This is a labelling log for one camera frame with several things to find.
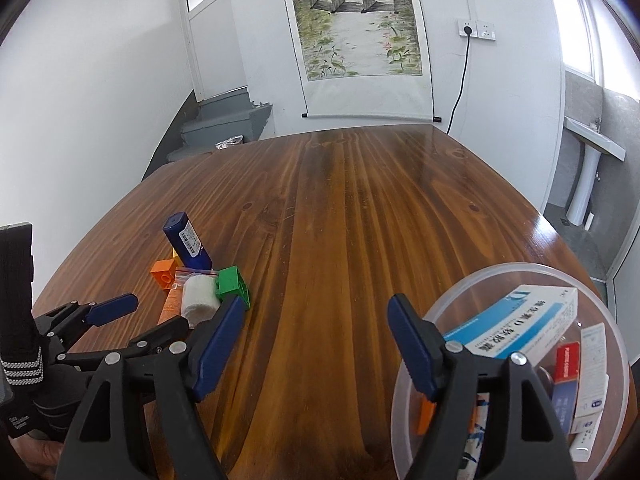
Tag small white red-label medicine box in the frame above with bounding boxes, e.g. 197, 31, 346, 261
550, 341, 610, 435

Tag white door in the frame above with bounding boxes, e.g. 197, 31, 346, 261
181, 0, 248, 103

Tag blue snack packet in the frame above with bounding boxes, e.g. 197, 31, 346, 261
462, 392, 491, 480

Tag black power cable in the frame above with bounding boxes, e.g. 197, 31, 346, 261
445, 30, 472, 135

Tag white wall socket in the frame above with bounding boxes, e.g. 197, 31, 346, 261
457, 19, 497, 42

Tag orange plastic piece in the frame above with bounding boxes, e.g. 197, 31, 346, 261
417, 399, 437, 436

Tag orange toy block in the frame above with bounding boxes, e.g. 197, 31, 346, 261
151, 259, 180, 292

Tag large white blue medicine box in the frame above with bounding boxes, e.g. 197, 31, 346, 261
442, 285, 579, 361

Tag clear plastic bowl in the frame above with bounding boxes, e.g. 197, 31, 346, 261
391, 261, 630, 480

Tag white bandage roll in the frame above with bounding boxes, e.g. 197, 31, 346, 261
180, 276, 222, 322

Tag dark blue bottle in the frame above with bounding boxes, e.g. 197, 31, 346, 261
162, 212, 214, 272

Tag hanging scroll painting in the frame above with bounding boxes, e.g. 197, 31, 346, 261
277, 0, 443, 123

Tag white paper box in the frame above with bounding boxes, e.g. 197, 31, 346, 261
580, 322, 608, 377

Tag brown wooden desktop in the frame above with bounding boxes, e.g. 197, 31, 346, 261
30, 125, 613, 480

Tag grey stairs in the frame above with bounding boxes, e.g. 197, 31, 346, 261
142, 87, 273, 181

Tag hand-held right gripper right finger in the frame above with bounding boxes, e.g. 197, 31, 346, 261
387, 294, 581, 480

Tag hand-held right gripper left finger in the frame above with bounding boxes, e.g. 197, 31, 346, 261
54, 294, 247, 480

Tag white slim box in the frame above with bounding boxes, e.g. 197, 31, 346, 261
569, 419, 601, 463

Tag white gauze roll in bag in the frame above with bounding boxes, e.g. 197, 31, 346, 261
173, 267, 222, 323

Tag person's left hand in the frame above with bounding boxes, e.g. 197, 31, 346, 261
7, 436, 63, 480

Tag white pedestal sink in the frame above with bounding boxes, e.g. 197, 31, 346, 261
564, 116, 627, 226

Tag window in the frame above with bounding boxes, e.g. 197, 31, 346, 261
547, 0, 598, 83

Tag green toy block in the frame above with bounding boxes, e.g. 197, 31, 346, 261
215, 265, 251, 308

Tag orange tube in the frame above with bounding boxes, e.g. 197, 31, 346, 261
158, 282, 187, 323

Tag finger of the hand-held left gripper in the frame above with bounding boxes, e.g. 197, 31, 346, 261
32, 294, 139, 356
55, 316, 193, 376

